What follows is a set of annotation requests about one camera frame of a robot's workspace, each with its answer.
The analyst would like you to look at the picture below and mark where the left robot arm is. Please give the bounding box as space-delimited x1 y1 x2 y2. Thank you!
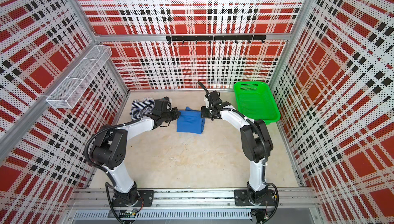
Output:
83 97 181 198

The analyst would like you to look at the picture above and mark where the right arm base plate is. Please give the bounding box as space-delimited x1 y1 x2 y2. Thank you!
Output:
234 189 277 207

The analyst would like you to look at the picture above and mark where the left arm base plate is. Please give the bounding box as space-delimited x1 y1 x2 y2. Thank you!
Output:
111 190 154 207

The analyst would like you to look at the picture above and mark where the white wire mesh shelf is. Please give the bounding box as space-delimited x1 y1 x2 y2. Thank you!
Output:
46 45 112 109

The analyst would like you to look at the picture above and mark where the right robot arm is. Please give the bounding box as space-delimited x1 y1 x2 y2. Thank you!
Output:
201 89 273 193

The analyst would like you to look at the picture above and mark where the green plastic basket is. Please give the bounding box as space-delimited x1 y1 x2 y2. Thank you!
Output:
234 81 281 124

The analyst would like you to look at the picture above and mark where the black hook rail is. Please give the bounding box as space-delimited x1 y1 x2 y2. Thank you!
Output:
166 35 267 43

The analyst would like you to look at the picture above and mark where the blue white striped tank top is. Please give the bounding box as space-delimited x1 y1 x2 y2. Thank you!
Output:
129 98 155 120

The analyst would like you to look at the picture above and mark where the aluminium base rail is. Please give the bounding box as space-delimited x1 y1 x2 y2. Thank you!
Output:
66 188 321 222

